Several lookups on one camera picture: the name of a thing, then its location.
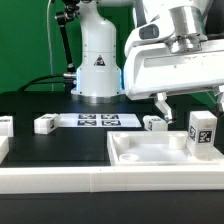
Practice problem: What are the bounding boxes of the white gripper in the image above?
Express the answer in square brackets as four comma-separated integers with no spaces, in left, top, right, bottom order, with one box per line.
[123,23,224,123]

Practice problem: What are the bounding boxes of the white square tabletop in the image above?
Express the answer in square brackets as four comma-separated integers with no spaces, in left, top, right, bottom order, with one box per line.
[107,131,224,166]

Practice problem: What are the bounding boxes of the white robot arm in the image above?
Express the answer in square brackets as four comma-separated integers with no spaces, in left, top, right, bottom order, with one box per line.
[71,0,224,121]

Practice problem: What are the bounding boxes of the white marker sheet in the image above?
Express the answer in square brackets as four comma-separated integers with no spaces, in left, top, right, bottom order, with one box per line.
[59,113,141,127]

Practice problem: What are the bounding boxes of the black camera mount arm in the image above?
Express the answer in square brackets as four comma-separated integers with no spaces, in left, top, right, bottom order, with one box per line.
[54,0,81,81]

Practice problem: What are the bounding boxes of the black cable bundle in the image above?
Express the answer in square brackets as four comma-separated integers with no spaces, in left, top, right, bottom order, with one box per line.
[18,73,77,93]

